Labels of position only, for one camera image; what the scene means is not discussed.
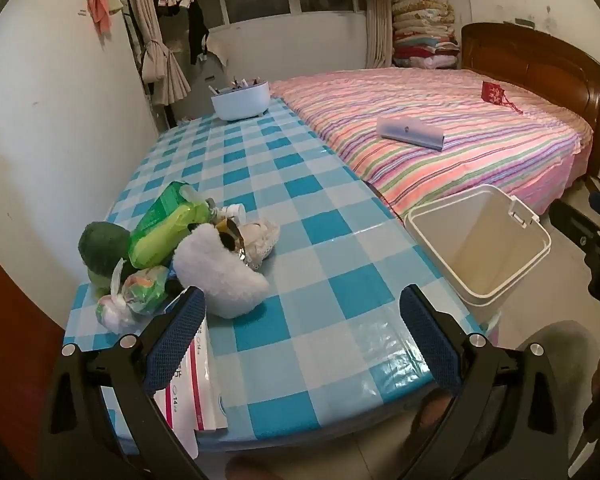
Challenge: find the green plush toy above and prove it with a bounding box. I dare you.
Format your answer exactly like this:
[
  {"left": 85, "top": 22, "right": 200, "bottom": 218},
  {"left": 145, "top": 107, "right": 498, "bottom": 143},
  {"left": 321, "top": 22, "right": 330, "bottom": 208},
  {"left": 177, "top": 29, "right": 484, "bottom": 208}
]
[{"left": 77, "top": 221, "right": 132, "bottom": 297}]

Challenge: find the cluster of small cosmetic items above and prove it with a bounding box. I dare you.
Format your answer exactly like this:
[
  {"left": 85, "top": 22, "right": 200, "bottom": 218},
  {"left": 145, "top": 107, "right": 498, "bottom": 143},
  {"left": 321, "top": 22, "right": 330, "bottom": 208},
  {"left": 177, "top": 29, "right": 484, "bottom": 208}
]
[{"left": 214, "top": 75, "right": 264, "bottom": 95}]

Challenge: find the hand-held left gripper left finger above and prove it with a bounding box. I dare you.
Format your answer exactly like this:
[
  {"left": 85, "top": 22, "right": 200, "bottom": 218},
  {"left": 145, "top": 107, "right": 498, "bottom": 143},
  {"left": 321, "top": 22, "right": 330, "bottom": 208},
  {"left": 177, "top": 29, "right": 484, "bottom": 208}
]
[{"left": 42, "top": 286, "right": 208, "bottom": 480}]

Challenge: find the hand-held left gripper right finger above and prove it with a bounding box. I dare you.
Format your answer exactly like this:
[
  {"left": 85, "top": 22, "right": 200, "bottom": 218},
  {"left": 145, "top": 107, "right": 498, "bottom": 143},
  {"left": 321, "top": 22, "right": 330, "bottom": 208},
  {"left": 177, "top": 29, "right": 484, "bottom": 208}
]
[{"left": 399, "top": 284, "right": 586, "bottom": 480}]

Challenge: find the cream lace fuzzy pad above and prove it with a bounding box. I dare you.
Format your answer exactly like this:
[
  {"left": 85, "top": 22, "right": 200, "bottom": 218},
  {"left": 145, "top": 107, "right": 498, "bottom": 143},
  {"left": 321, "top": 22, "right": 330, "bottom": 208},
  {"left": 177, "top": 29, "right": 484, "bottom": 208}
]
[{"left": 240, "top": 217, "right": 281, "bottom": 273}]

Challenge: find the black hanging garment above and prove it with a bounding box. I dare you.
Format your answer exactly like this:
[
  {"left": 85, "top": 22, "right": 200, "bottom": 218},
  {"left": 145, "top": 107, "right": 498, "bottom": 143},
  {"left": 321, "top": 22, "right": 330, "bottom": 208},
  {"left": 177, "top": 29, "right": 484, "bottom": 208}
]
[{"left": 187, "top": 0, "right": 211, "bottom": 66}]

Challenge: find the beige tied curtain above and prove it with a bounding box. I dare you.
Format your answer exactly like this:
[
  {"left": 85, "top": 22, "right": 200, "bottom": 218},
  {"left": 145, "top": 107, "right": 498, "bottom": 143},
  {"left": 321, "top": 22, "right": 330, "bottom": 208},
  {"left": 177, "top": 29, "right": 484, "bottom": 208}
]
[{"left": 120, "top": 0, "right": 193, "bottom": 106}]

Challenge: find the pink white flat packet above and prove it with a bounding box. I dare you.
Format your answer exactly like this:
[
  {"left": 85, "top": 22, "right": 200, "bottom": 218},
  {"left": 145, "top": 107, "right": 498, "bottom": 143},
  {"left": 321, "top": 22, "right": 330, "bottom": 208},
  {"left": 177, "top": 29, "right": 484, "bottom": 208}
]
[{"left": 152, "top": 290, "right": 229, "bottom": 433}]

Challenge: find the white plastic bin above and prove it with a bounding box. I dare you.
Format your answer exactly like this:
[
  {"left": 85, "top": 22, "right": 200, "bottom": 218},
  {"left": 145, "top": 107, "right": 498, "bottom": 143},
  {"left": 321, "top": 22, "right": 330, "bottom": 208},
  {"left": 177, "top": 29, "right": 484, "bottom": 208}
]
[{"left": 404, "top": 184, "right": 552, "bottom": 323}]

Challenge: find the red wooden door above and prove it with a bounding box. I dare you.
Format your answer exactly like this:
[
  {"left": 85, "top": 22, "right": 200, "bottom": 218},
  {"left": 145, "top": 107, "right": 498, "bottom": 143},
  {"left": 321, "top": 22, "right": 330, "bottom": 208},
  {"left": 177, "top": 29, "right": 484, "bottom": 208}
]
[{"left": 0, "top": 235, "right": 68, "bottom": 480}]

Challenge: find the shiny gold black wrapper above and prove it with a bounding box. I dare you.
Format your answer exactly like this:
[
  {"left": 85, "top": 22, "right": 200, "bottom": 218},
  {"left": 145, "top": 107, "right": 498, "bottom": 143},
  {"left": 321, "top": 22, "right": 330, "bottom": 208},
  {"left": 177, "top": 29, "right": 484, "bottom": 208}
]
[{"left": 215, "top": 217, "right": 246, "bottom": 261}]

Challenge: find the white fuzzy plush slipper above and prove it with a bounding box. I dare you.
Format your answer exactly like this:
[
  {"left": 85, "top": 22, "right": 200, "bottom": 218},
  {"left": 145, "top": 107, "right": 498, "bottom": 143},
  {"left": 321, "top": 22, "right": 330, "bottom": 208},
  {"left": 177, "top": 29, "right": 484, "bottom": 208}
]
[{"left": 172, "top": 222, "right": 271, "bottom": 320}]

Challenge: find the stack of folded quilts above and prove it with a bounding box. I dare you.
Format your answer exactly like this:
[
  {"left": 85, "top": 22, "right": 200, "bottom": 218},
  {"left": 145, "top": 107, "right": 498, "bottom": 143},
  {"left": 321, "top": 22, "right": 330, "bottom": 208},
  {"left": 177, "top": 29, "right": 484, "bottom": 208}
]
[{"left": 391, "top": 0, "right": 463, "bottom": 70}]

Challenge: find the grey folded pouch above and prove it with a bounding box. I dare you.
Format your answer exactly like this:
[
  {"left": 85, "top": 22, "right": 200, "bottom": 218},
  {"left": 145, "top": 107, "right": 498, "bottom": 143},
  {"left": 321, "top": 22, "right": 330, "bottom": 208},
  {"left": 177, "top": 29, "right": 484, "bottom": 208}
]
[{"left": 376, "top": 115, "right": 446, "bottom": 151}]

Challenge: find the blue white checkered tablecloth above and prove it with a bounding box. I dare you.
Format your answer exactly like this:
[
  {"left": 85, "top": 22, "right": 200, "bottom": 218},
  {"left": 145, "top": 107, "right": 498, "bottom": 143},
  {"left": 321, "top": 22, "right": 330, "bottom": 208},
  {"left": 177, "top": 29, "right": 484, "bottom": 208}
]
[{"left": 62, "top": 95, "right": 503, "bottom": 456}]

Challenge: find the green plastic packet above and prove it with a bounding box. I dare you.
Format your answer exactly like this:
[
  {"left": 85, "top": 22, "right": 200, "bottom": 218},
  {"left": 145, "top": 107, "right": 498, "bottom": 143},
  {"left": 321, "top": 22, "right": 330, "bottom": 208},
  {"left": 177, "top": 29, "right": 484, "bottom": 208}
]
[{"left": 127, "top": 181, "right": 216, "bottom": 268}]

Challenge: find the bed with pink striped sheet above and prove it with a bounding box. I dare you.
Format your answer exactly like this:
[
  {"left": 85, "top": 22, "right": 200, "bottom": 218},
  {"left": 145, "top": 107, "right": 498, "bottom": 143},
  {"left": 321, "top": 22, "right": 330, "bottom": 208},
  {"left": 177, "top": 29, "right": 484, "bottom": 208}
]
[{"left": 270, "top": 66, "right": 595, "bottom": 221}]

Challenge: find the white plastic bag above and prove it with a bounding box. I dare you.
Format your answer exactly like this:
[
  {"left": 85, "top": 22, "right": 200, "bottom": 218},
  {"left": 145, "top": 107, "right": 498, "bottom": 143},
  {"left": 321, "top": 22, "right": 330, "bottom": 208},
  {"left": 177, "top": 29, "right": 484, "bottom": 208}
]
[{"left": 95, "top": 260, "right": 142, "bottom": 333}]

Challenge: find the pink hanging cloth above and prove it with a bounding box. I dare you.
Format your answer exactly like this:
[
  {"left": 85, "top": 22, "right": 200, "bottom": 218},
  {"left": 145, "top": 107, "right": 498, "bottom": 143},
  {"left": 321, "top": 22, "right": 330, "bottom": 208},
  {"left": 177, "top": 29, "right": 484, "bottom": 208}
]
[{"left": 82, "top": 0, "right": 126, "bottom": 36}]

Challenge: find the red tasselled pouch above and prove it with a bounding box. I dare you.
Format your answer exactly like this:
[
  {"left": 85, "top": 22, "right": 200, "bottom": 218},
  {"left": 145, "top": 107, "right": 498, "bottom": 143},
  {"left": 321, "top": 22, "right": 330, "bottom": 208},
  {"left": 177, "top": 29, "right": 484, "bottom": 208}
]
[{"left": 481, "top": 80, "right": 523, "bottom": 115}]

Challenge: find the brown wooden headboard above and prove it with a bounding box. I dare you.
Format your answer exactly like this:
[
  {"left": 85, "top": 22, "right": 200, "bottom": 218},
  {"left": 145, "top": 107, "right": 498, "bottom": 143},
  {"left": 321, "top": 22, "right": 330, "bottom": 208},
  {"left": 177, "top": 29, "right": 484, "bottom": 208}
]
[{"left": 460, "top": 22, "right": 600, "bottom": 186}]

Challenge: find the beige striped curtain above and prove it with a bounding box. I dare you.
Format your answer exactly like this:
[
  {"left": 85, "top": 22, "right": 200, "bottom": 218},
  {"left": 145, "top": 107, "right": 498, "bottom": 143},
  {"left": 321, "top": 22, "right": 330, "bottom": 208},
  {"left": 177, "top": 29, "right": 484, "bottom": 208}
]
[{"left": 364, "top": 0, "right": 395, "bottom": 68}]

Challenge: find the white round bowl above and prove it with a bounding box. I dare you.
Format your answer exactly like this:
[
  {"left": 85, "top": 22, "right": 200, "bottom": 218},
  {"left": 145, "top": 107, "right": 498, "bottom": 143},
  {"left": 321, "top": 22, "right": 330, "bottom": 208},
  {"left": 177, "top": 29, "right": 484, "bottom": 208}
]
[{"left": 210, "top": 80, "right": 272, "bottom": 122}]

